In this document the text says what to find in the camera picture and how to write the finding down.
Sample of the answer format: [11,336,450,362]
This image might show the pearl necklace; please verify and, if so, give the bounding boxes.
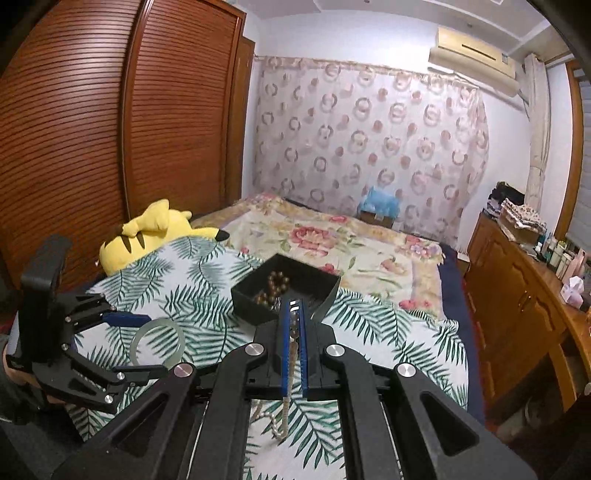
[256,318,301,444]

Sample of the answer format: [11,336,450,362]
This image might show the wooden bead bracelet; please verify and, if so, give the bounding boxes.
[253,270,291,308]

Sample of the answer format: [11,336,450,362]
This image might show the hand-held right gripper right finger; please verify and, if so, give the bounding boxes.
[295,298,541,480]

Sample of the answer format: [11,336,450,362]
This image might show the grey window blind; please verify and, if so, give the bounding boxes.
[566,83,591,259]

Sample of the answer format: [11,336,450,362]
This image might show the beige tied curtain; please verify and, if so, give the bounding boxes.
[524,53,552,204]

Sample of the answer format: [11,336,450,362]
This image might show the row of cosmetic bottles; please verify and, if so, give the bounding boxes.
[536,233,591,282]

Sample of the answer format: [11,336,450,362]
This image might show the pale green jade bangle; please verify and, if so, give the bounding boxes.
[129,319,186,367]

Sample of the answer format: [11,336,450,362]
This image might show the patterned folded cloth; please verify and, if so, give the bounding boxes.
[501,198,548,232]

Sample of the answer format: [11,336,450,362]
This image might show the pile of dark clothes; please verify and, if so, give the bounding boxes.
[487,181,527,217]

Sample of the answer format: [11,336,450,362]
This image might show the floral bedspread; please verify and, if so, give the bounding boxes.
[191,193,455,324]

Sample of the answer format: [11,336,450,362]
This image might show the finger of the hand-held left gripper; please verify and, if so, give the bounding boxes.
[58,292,152,344]
[32,344,170,414]

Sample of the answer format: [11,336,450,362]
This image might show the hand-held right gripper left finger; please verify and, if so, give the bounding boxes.
[51,298,294,480]

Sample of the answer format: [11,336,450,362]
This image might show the leaf print cloth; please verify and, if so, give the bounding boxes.
[65,235,469,480]

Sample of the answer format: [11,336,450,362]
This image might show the wooden slatted wardrobe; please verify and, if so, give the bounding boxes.
[0,0,256,296]

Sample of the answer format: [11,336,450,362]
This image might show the wooden cabinet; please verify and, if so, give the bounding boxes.
[464,212,591,425]

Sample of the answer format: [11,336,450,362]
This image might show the yellow plush toy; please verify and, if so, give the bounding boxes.
[99,199,230,277]

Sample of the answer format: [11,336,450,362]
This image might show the person's left hand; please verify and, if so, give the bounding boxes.
[0,344,70,411]

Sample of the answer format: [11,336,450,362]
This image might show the wooden window frame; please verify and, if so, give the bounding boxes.
[554,60,585,241]

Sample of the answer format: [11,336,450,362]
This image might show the circle pattern curtain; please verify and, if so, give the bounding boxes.
[253,55,490,232]

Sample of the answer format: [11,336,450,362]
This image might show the blue plush toy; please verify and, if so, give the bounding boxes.
[359,185,402,217]

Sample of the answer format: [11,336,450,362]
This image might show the beige air conditioner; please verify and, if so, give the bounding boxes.
[428,27,520,97]

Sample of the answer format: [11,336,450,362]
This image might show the black box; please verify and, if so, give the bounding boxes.
[231,253,341,326]

